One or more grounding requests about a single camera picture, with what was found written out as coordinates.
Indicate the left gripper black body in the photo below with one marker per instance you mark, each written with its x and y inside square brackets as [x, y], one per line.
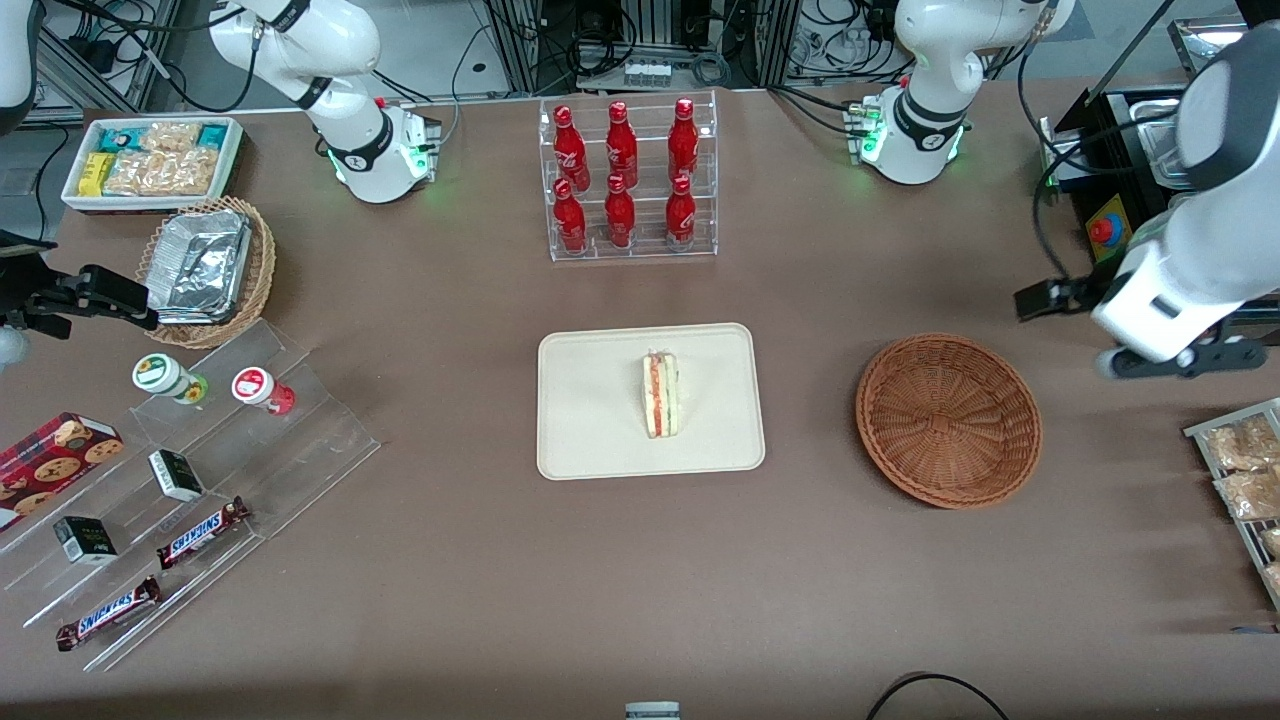
[1084, 292]

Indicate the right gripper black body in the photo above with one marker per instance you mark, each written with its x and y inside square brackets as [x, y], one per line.
[30, 299]

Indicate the triangular sandwich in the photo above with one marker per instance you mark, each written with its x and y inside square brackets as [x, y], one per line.
[660, 395]

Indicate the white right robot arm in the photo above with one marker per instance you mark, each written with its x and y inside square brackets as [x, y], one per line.
[370, 150]

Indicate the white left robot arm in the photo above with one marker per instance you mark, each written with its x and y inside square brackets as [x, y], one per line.
[930, 130]

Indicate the light wicker basket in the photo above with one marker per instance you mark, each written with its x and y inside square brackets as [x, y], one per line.
[258, 280]

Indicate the brown wicker basket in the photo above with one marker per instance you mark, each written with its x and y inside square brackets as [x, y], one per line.
[950, 420]

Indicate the beige plastic tray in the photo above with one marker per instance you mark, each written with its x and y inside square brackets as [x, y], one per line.
[590, 400]

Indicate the black food warmer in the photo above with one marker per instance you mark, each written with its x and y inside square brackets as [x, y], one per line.
[1112, 240]

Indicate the green lid cup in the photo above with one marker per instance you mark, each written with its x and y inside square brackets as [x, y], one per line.
[160, 375]

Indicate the aluminium foil container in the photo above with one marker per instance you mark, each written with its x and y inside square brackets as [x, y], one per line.
[200, 265]

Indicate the white snack bin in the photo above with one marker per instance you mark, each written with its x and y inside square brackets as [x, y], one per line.
[75, 200]

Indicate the yellow snack packet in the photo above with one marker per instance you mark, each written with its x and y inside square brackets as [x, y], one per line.
[95, 175]

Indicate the large clear cracker bag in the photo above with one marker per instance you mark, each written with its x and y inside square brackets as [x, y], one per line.
[165, 172]

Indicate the red tartan cookie box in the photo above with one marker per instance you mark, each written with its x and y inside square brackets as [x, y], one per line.
[50, 462]

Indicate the red lid cup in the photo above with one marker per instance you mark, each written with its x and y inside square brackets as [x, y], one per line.
[255, 386]

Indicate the teal snack packet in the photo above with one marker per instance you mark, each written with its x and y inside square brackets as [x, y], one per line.
[118, 140]
[212, 135]

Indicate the small black box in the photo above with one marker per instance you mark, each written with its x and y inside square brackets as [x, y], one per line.
[85, 540]
[176, 475]

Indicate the small clear cracker bag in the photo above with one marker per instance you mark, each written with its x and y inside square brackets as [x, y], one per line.
[170, 136]

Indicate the clear pastry bag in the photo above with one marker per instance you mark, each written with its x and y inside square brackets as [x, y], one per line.
[1273, 578]
[1270, 542]
[1240, 445]
[1250, 495]

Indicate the clear acrylic stepped display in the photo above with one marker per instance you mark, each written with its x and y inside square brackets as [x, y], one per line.
[320, 440]

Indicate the snickers bar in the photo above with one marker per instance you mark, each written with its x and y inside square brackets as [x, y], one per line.
[200, 532]
[108, 613]

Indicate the red cola bottle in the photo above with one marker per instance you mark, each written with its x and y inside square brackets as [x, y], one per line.
[571, 222]
[620, 215]
[622, 145]
[681, 215]
[683, 140]
[572, 150]

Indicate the clear acrylic bottle rack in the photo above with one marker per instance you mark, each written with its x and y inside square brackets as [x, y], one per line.
[648, 205]

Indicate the white power strip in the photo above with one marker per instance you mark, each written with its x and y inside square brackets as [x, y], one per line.
[647, 73]

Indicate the right wrist black bracket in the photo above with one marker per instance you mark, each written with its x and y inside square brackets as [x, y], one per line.
[25, 246]

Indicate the aluminium frame post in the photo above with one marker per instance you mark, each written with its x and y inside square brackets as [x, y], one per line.
[778, 45]
[515, 50]

